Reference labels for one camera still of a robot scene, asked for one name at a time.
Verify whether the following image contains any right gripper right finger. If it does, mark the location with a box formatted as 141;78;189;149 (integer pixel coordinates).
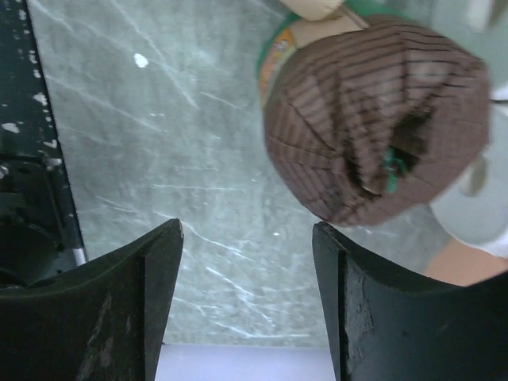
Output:
312;222;507;380

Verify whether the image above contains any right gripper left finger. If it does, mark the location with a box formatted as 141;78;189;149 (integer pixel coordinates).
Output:
1;219;184;380

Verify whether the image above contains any beige toilet roll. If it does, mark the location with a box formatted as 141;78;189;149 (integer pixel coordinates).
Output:
422;239;507;287

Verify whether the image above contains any green brown roll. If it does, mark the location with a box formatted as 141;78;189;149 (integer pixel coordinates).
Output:
258;6;491;226

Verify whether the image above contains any white toilet roll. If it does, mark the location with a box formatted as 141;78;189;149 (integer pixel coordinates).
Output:
430;98;507;258

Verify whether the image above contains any black mounting base plate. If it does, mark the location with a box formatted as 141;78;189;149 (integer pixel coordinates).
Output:
1;1;87;287

